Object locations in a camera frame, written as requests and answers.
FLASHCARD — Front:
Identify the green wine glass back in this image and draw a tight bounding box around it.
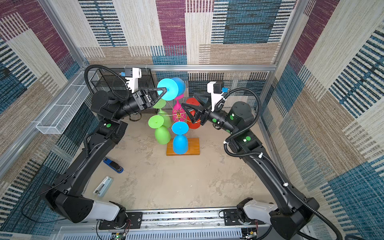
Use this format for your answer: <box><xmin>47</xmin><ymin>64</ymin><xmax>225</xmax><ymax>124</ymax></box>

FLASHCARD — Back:
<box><xmin>153</xmin><ymin>99</ymin><xmax>172</xmax><ymax>129</ymax></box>

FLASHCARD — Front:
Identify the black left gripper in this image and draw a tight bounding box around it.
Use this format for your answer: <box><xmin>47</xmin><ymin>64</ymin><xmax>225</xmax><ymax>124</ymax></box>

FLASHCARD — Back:
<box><xmin>113</xmin><ymin>90</ymin><xmax>165</xmax><ymax>125</ymax></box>

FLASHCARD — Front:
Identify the black mesh shelf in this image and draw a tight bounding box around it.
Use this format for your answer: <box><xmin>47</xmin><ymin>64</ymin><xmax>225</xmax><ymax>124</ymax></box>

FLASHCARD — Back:
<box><xmin>84</xmin><ymin>65</ymin><xmax>141</xmax><ymax>119</ymax></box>

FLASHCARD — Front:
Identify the gold wire glass rack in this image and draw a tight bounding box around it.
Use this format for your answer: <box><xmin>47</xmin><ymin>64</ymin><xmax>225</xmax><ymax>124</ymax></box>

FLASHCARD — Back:
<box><xmin>162</xmin><ymin>101</ymin><xmax>192</xmax><ymax>128</ymax></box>

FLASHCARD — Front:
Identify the blue wine glass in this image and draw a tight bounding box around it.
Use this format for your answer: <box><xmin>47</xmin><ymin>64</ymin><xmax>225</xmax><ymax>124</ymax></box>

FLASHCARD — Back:
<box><xmin>157</xmin><ymin>77</ymin><xmax>186</xmax><ymax>101</ymax></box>
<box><xmin>172</xmin><ymin>122</ymin><xmax>189</xmax><ymax>155</ymax></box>

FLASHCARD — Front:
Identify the wooden rack base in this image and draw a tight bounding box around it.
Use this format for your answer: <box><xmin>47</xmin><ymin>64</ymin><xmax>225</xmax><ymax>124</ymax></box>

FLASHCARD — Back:
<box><xmin>166</xmin><ymin>138</ymin><xmax>200</xmax><ymax>156</ymax></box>

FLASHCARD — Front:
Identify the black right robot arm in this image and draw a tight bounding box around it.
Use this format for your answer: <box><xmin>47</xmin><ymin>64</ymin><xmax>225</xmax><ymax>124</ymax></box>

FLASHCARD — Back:
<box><xmin>181</xmin><ymin>88</ymin><xmax>343</xmax><ymax>240</ymax></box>

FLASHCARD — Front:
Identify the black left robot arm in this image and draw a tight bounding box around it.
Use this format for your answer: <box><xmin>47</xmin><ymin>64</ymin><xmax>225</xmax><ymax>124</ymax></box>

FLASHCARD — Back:
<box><xmin>36</xmin><ymin>65</ymin><xmax>167</xmax><ymax>229</ymax></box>

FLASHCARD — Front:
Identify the red wine glass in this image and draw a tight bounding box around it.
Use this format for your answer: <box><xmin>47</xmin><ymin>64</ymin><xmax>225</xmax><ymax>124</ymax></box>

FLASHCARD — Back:
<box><xmin>186</xmin><ymin>98</ymin><xmax>201</xmax><ymax>130</ymax></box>

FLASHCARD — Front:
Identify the green wine glass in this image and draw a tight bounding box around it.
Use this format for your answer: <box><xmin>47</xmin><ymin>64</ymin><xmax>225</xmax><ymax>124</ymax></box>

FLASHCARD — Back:
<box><xmin>148</xmin><ymin>115</ymin><xmax>171</xmax><ymax>145</ymax></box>
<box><xmin>153</xmin><ymin>99</ymin><xmax>172</xmax><ymax>129</ymax></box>

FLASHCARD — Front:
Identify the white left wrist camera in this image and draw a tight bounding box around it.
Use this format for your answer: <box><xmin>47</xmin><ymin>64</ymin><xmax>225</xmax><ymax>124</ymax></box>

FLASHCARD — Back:
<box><xmin>120</xmin><ymin>68</ymin><xmax>142</xmax><ymax>93</ymax></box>

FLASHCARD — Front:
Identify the blue wine glass front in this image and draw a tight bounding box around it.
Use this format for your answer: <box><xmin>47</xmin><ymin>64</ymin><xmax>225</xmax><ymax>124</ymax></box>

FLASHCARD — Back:
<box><xmin>172</xmin><ymin>122</ymin><xmax>189</xmax><ymax>155</ymax></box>

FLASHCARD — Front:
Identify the white mesh wall basket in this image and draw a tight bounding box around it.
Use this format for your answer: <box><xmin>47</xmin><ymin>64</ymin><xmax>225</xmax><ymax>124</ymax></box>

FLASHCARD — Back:
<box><xmin>36</xmin><ymin>72</ymin><xmax>90</xmax><ymax>135</ymax></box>

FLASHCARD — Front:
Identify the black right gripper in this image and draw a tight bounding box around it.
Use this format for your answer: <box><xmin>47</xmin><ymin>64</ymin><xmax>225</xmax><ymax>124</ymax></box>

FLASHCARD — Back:
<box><xmin>182</xmin><ymin>93</ymin><xmax>238</xmax><ymax>136</ymax></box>

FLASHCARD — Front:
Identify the pink wine glass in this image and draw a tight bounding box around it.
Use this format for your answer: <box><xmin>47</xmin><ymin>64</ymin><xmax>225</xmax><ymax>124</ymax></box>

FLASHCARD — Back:
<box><xmin>172</xmin><ymin>94</ymin><xmax>187</xmax><ymax>123</ymax></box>

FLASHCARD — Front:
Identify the light blue stapler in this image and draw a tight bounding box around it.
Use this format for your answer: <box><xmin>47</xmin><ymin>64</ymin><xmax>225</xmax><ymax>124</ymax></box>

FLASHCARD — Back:
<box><xmin>94</xmin><ymin>176</ymin><xmax>114</xmax><ymax>198</ymax></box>

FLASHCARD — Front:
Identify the green wine glass front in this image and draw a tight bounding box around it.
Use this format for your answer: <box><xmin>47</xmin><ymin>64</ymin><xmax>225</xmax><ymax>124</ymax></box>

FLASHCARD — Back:
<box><xmin>148</xmin><ymin>115</ymin><xmax>171</xmax><ymax>145</ymax></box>

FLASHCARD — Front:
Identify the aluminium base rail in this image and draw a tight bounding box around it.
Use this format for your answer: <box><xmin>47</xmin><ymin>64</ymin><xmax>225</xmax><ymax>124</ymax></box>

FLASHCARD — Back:
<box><xmin>49</xmin><ymin>207</ymin><xmax>281</xmax><ymax>240</ymax></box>

